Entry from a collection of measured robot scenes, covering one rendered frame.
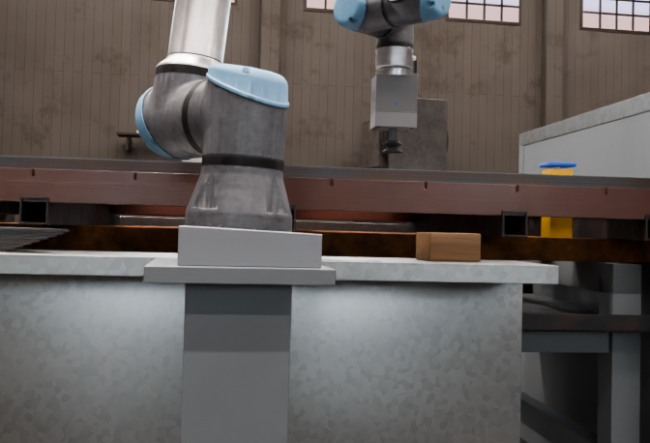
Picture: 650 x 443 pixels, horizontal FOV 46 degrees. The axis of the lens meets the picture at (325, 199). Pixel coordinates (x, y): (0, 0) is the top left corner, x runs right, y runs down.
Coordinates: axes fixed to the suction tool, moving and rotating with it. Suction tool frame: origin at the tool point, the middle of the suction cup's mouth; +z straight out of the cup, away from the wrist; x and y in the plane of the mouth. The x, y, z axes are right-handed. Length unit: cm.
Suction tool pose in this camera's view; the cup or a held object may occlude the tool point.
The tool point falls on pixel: (392, 152)
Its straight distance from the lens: 156.2
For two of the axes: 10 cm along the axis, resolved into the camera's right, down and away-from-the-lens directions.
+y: -9.9, -0.3, -1.0
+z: -0.3, 10.0, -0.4
